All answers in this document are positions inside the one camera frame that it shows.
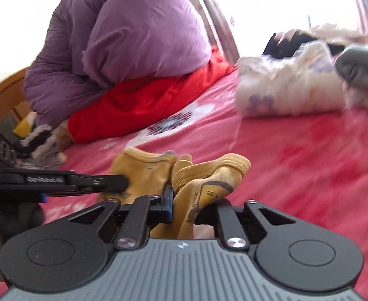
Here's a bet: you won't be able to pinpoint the small yellow item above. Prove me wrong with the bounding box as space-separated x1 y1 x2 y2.
13 113 37 137

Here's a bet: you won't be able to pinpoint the black garment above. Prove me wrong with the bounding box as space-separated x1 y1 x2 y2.
262 31 348 61

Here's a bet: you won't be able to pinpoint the grey fleece garment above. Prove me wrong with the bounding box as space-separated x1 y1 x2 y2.
335 45 368 90

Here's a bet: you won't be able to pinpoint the yellow car-print pants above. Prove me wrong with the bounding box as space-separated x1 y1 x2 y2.
149 153 252 240

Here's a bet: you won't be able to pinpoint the purple duvet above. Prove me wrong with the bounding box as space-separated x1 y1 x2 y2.
24 0 213 128

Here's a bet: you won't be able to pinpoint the white floral padded garment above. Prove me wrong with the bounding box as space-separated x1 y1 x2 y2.
236 42 354 118

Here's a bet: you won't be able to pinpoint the pinkish pleated curtain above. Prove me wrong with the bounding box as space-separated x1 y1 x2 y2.
146 0 240 64

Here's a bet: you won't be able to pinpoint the red quilt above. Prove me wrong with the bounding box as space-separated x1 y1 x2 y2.
68 45 238 145

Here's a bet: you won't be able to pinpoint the yellow car-print shirt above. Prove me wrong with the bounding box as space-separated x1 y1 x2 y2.
98 147 193 203

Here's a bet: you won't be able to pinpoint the grey ruffled cloth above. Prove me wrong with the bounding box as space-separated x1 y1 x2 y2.
15 123 68 167

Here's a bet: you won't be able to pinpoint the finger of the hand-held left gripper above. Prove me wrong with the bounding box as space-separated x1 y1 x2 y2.
0 169 130 203

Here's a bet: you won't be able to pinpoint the tan plush toy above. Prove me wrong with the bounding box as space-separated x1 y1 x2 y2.
51 122 75 152

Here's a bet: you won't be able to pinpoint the pink floral blanket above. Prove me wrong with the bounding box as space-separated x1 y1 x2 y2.
44 69 368 301

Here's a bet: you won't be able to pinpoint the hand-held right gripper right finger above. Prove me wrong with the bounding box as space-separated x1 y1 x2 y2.
199 199 296 251

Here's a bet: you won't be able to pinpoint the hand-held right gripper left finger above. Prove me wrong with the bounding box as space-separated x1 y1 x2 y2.
66 184 175 250

